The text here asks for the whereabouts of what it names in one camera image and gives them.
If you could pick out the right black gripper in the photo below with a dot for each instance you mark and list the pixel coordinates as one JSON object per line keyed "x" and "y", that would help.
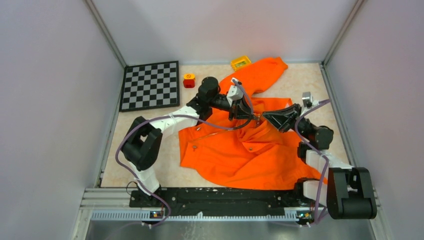
{"x": 283, "y": 119}

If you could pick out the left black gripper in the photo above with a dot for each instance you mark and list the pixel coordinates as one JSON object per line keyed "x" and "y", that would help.
{"x": 239, "y": 110}

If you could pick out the orange jacket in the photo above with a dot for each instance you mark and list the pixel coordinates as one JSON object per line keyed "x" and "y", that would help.
{"x": 242, "y": 155}

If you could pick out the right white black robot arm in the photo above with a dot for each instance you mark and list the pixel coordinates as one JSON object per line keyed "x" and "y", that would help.
{"x": 344, "y": 190}

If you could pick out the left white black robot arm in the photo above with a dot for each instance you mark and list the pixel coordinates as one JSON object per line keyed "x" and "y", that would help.
{"x": 142, "y": 143}

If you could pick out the yellow toy crate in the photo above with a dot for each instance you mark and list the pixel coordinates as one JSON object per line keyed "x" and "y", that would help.
{"x": 240, "y": 63}

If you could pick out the red and yellow block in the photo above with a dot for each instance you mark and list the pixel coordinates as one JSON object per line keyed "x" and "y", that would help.
{"x": 189, "y": 80}

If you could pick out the black and white chessboard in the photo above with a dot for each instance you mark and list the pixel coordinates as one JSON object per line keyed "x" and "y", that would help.
{"x": 150, "y": 86}

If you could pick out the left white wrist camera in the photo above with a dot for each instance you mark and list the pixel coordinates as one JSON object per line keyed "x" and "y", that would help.
{"x": 236, "y": 91}

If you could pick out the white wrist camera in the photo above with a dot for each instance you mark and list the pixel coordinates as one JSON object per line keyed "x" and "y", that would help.
{"x": 236, "y": 91}
{"x": 308, "y": 101}

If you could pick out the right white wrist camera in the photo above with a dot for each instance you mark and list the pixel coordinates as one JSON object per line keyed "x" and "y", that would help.
{"x": 308, "y": 101}

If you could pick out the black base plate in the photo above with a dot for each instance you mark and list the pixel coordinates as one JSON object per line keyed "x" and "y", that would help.
{"x": 225, "y": 202}

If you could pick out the aluminium frame rail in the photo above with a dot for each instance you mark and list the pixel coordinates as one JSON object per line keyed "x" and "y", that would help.
{"x": 112, "y": 204}

